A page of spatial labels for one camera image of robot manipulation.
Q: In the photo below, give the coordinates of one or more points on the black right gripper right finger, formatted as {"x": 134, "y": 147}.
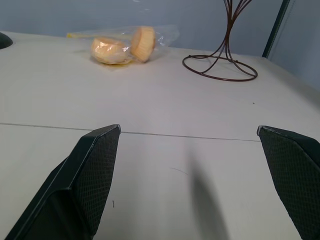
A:
{"x": 295, "y": 175}

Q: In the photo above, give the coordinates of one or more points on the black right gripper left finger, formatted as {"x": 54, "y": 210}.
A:
{"x": 82, "y": 185}

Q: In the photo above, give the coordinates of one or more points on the yellow cupcake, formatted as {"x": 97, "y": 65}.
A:
{"x": 108, "y": 50}
{"x": 143, "y": 43}

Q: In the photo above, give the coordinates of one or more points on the clear plastic bag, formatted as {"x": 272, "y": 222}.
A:
{"x": 130, "y": 45}

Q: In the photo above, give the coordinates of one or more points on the dark round object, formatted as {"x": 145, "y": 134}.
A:
{"x": 4, "y": 41}

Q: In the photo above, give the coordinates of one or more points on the dark green frame post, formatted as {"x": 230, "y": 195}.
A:
{"x": 275, "y": 30}

